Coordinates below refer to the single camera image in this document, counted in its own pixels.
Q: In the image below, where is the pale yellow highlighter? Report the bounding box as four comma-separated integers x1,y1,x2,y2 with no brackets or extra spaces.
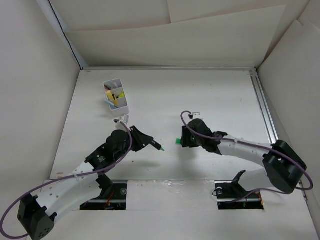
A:
106,91,114,101

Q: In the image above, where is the aluminium rail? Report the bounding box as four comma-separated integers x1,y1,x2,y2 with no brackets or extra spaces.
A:
249,68,278,144
82,66,256,72

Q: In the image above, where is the yellow black highlighter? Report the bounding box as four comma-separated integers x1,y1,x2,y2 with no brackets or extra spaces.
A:
118,92,125,98

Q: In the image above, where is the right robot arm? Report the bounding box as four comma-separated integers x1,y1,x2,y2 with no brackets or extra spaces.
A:
180,118,307,197

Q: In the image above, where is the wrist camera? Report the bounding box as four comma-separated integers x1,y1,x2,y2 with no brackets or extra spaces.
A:
188,112,203,120
113,114,129,131

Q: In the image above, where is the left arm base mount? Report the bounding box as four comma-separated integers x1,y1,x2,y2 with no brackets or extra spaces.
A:
79,180,128,211

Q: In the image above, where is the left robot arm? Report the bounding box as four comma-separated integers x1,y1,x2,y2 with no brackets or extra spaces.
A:
17,126,162,240

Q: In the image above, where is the aluminium rail back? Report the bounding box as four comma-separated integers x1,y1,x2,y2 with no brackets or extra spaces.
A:
82,66,256,72

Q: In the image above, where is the pink highlighter pen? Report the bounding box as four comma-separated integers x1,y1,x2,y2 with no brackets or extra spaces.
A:
103,84,113,91

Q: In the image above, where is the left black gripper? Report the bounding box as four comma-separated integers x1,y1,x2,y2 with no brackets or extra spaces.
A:
114,126,153,161

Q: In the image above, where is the white compartment organizer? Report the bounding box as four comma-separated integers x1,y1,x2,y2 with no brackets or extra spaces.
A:
103,78,130,117

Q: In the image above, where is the aluminium rail right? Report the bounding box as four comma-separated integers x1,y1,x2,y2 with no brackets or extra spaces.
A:
249,68,278,144

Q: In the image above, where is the green black highlighter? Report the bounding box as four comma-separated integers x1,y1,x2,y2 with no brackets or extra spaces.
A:
150,140,165,152

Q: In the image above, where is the green highlighter cap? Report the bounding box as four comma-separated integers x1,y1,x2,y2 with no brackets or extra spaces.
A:
175,138,181,145

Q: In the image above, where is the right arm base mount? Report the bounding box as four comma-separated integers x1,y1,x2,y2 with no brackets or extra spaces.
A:
211,170,264,210

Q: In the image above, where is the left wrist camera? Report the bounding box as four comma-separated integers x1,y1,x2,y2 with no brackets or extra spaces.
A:
113,114,129,131

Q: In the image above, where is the light blue pen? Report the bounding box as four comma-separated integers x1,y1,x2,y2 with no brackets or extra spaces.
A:
104,99,118,109

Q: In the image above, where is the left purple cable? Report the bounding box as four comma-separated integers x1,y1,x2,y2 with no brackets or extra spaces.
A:
0,118,133,238

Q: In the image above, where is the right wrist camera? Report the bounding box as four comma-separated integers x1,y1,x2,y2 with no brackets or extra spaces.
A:
188,112,203,120

